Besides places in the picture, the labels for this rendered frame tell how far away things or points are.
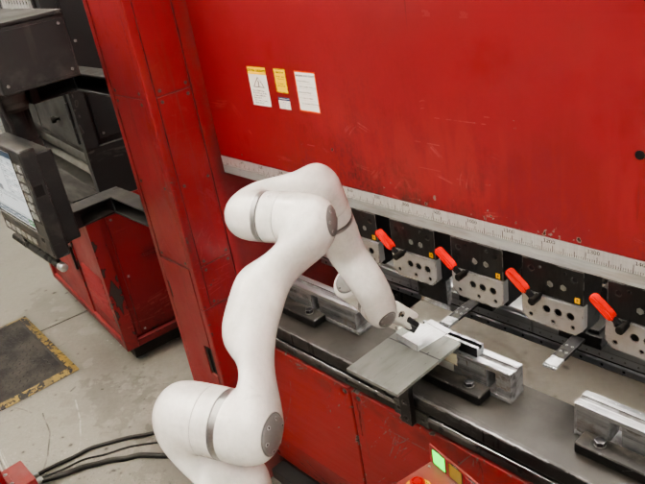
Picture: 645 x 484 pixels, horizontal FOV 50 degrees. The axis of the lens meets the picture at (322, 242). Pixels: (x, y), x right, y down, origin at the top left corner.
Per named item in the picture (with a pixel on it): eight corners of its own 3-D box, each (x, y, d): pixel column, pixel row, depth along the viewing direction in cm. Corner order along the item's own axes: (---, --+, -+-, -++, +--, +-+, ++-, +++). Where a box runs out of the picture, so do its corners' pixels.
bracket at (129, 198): (65, 224, 269) (59, 207, 266) (121, 201, 283) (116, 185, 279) (114, 249, 241) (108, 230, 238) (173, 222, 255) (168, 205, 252)
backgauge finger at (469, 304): (427, 324, 199) (426, 309, 197) (480, 283, 214) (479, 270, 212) (462, 337, 191) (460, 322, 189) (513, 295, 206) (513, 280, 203)
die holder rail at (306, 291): (261, 291, 253) (256, 268, 249) (274, 283, 256) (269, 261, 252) (359, 335, 218) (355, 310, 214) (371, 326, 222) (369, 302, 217)
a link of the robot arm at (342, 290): (397, 300, 169) (377, 278, 175) (369, 279, 159) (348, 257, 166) (374, 325, 169) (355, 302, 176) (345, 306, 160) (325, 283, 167)
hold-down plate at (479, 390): (393, 366, 202) (392, 357, 201) (405, 356, 205) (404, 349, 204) (479, 406, 181) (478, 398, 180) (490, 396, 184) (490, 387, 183)
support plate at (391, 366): (346, 371, 184) (346, 368, 184) (410, 325, 199) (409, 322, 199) (397, 398, 172) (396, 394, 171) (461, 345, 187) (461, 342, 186)
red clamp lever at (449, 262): (435, 249, 168) (461, 278, 166) (444, 242, 171) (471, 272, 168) (431, 253, 170) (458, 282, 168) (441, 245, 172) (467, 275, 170)
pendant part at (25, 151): (6, 228, 247) (-32, 133, 231) (37, 215, 253) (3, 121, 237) (56, 260, 215) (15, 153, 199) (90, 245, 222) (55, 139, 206)
